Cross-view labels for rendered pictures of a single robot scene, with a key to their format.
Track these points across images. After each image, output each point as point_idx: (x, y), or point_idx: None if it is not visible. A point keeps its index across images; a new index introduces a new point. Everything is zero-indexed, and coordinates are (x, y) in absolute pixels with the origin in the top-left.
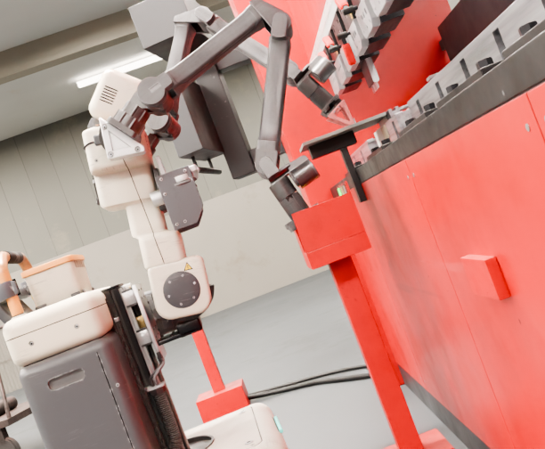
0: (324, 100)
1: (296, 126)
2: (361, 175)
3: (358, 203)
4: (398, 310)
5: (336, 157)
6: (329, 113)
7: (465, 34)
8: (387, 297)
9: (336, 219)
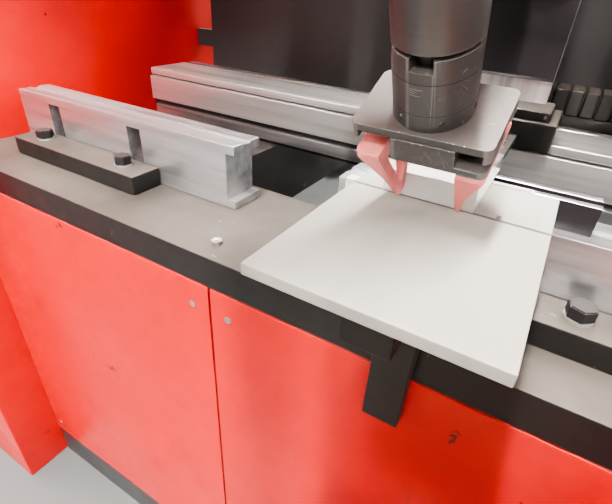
0: (475, 98)
1: None
2: (497, 402)
3: (245, 337)
4: (243, 495)
5: None
6: (487, 174)
7: None
8: (181, 443)
9: None
